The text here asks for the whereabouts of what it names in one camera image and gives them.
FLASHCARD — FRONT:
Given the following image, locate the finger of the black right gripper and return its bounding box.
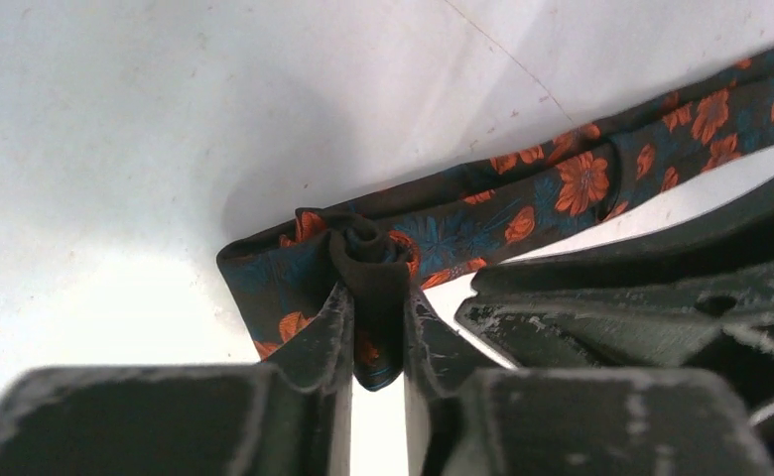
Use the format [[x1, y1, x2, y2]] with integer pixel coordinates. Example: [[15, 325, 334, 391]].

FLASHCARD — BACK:
[[456, 266, 774, 408], [470, 178, 774, 309]]

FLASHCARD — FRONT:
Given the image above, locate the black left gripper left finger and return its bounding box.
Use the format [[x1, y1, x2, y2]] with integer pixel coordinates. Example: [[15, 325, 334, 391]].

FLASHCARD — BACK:
[[0, 285, 354, 475]]

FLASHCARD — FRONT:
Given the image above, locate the black orange-flower tie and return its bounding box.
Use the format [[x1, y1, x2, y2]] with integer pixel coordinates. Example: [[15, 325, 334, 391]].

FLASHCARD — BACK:
[[216, 47, 774, 391]]

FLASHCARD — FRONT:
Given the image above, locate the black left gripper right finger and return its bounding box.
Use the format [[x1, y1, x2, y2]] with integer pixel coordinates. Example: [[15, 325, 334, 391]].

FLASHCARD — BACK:
[[403, 290, 774, 475]]

